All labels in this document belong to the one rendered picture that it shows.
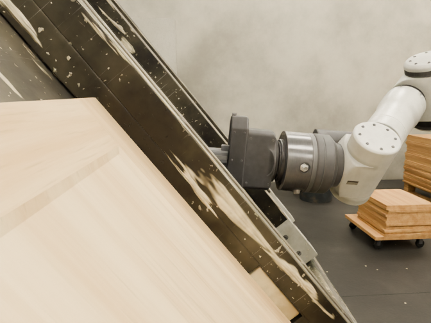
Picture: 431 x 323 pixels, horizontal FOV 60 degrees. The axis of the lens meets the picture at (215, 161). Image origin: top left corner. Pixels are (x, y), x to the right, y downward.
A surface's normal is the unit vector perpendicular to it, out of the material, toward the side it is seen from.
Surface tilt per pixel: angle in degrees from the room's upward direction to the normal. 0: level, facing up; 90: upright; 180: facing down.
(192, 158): 90
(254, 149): 90
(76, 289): 51
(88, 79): 90
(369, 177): 126
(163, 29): 90
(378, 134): 37
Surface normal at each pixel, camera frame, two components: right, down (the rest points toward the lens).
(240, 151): 0.02, 0.18
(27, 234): 0.77, -0.63
